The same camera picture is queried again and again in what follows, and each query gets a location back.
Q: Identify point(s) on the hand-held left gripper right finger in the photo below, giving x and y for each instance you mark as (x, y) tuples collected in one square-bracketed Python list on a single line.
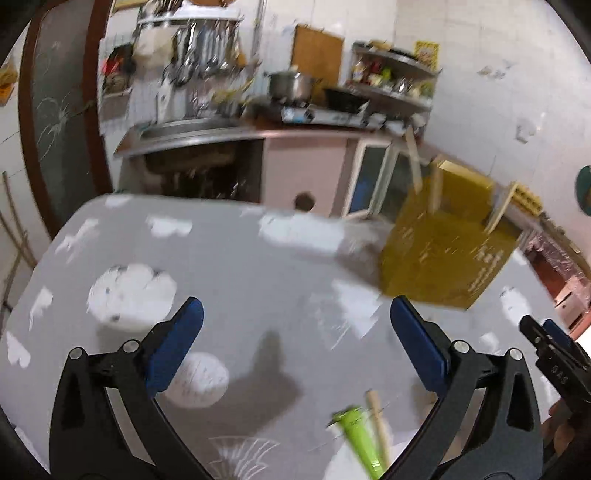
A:
[(418, 350)]

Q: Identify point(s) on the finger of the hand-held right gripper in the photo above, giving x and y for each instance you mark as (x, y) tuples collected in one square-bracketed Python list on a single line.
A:
[(558, 334), (535, 334)]

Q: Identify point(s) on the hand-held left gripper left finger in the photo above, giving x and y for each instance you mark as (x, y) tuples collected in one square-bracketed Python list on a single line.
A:
[(178, 341)]

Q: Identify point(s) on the yellow cardboard box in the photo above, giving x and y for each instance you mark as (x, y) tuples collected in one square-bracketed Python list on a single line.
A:
[(438, 258)]

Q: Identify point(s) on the row of hanging kitchen utensils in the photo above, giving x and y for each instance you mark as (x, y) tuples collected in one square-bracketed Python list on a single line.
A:
[(205, 50)]

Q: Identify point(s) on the person's right hand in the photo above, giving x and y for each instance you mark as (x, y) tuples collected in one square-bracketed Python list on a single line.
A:
[(558, 422)]

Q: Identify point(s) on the plastic-covered cabinet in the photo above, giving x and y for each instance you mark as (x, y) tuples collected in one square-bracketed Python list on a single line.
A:
[(563, 272)]

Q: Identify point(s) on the grey bear-print tablecloth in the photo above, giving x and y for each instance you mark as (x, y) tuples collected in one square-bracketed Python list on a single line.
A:
[(258, 286)]

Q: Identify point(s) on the yellow egg carton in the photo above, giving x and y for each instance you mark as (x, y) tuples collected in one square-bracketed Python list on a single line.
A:
[(526, 198)]

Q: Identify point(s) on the green round board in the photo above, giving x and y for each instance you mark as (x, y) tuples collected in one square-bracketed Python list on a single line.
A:
[(584, 190)]

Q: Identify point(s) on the kitchen counter cabinets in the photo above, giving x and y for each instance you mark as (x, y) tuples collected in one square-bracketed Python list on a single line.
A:
[(374, 175)]

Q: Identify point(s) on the thin bamboo stick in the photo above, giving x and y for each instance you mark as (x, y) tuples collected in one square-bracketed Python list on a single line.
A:
[(16, 244)]

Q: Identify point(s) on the steel sink counter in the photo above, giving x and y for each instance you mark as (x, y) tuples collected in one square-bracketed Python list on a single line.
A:
[(194, 136)]

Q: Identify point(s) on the gas stove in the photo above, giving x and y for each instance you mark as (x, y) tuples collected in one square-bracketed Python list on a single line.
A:
[(332, 115)]

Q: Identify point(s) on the brown door with frosted glass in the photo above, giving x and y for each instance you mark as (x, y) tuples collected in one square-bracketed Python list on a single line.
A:
[(60, 115)]

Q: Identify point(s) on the steel corner shelf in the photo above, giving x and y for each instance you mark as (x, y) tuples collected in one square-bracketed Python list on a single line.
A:
[(397, 94)]

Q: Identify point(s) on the black wok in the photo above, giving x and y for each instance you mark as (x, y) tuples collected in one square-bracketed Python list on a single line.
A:
[(346, 99)]

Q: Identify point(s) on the row of condiment bottles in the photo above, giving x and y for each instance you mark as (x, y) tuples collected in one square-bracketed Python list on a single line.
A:
[(392, 76)]

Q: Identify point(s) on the steel pot with lid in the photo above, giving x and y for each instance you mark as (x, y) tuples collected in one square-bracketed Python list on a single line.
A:
[(291, 85)]

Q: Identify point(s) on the red hanging bag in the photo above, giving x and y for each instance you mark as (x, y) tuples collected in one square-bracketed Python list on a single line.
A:
[(117, 67)]

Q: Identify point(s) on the white hanging cloth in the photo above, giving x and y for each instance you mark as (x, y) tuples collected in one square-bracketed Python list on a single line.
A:
[(152, 48)]

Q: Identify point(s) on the yellow plastic bag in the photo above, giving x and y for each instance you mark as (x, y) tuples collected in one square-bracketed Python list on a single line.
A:
[(7, 83)]

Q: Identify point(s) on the rectangular wooden cutting board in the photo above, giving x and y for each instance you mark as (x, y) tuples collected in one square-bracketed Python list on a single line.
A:
[(318, 53)]

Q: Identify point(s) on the yellow wall poster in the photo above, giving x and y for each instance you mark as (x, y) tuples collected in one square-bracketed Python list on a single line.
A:
[(426, 52)]

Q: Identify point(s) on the metal wall rack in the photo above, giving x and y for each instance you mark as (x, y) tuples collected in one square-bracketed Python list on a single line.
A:
[(189, 17)]

